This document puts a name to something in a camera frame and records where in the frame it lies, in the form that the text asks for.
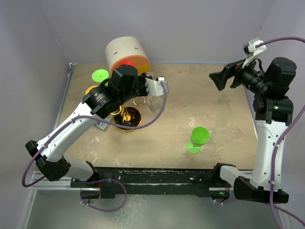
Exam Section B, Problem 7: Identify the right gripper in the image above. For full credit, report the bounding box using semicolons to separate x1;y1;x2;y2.
210;53;270;94

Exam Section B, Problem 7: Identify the red wine glass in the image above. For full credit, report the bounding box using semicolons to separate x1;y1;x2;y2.
118;60;134;67

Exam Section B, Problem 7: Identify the clear plastic wine glass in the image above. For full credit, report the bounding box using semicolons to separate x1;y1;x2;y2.
148;95;164;115

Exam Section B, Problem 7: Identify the gold wine glass rack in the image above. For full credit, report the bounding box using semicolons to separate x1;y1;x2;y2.
111;96;146;127

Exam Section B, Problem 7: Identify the green wine glass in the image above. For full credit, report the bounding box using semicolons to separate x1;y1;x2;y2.
186;126;210;154
91;69;109;83

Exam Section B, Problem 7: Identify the orange wine glass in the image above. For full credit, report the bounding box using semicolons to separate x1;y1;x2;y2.
85;85;99;95

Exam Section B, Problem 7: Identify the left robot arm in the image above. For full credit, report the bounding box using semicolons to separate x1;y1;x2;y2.
26;64;166;187

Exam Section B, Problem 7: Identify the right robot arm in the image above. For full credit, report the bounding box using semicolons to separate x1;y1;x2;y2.
209;57;297;204

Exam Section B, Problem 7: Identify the round mini drawer chest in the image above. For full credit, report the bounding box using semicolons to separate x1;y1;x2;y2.
105;36;151;74

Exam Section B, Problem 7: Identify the children's paperback book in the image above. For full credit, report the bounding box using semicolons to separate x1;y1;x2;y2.
95;114;113;131

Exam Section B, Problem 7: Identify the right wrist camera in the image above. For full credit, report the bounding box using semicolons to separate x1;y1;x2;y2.
242;38;266;68

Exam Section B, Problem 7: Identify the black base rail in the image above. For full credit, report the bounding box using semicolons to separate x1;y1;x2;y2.
71;167;232;201

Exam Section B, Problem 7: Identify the purple loop cable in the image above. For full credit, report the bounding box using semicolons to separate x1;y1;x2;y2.
80;176;130;212

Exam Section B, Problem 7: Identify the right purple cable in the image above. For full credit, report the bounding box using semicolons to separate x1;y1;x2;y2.
256;36;305;229

